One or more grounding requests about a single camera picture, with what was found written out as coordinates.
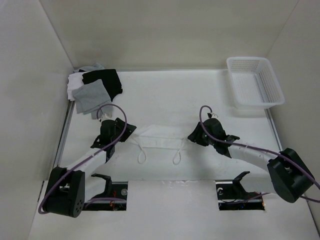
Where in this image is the white tank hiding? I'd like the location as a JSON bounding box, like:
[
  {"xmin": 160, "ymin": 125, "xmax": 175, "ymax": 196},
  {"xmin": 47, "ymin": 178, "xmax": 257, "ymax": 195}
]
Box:
[
  {"xmin": 67, "ymin": 72, "xmax": 84, "ymax": 101},
  {"xmin": 128, "ymin": 124, "xmax": 187, "ymax": 166}
]

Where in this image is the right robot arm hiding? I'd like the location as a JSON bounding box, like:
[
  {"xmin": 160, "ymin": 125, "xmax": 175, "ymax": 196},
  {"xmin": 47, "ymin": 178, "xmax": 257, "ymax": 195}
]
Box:
[{"xmin": 187, "ymin": 118, "xmax": 319, "ymax": 203}]

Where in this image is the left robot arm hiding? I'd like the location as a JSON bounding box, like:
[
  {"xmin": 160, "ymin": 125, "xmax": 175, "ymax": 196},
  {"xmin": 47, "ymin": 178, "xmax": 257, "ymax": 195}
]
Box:
[{"xmin": 38, "ymin": 118, "xmax": 137, "ymax": 218}]

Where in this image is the folded grey tank top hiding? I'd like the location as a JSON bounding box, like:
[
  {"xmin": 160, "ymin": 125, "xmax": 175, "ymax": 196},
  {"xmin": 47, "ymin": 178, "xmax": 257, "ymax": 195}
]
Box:
[{"xmin": 71, "ymin": 79, "xmax": 111, "ymax": 120}]

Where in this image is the folded black tank top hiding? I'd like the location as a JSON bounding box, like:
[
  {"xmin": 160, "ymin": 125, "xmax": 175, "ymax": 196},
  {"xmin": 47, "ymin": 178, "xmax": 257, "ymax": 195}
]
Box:
[{"xmin": 82, "ymin": 69, "xmax": 123, "ymax": 101}]

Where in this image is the folded white tank top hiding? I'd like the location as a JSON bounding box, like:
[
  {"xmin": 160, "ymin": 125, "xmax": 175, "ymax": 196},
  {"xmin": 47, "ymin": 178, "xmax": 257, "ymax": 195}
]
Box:
[{"xmin": 67, "ymin": 72, "xmax": 84, "ymax": 101}]

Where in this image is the white plastic basket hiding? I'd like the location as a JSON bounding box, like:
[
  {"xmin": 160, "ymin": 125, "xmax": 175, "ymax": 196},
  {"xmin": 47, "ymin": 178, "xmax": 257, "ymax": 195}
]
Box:
[{"xmin": 226, "ymin": 56, "xmax": 285, "ymax": 110}]

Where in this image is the light grey folded top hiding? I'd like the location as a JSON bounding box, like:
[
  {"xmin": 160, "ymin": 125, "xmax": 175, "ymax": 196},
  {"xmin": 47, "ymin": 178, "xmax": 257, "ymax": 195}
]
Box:
[{"xmin": 73, "ymin": 63, "xmax": 105, "ymax": 73}]

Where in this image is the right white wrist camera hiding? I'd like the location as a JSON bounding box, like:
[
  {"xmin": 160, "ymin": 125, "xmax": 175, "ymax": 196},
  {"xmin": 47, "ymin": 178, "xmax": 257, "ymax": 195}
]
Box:
[{"xmin": 207, "ymin": 112, "xmax": 219, "ymax": 119}]

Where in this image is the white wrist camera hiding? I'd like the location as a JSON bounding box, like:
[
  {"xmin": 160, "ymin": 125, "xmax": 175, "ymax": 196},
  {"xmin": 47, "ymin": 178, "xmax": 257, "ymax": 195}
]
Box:
[
  {"xmin": 207, "ymin": 112, "xmax": 219, "ymax": 119},
  {"xmin": 98, "ymin": 113, "xmax": 112, "ymax": 122}
]

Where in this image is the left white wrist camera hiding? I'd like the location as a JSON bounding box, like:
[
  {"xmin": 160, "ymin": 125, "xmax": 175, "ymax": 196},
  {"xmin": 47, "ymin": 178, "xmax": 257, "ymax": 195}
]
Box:
[{"xmin": 98, "ymin": 113, "xmax": 112, "ymax": 122}]

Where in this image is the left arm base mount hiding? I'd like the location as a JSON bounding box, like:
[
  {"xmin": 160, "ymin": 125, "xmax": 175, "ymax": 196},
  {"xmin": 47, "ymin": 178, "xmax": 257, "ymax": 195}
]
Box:
[{"xmin": 83, "ymin": 173, "xmax": 129, "ymax": 212}]

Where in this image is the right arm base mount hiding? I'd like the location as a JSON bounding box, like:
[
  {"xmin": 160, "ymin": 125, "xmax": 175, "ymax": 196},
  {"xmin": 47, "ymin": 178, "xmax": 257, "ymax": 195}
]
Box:
[{"xmin": 215, "ymin": 171, "xmax": 265, "ymax": 211}]

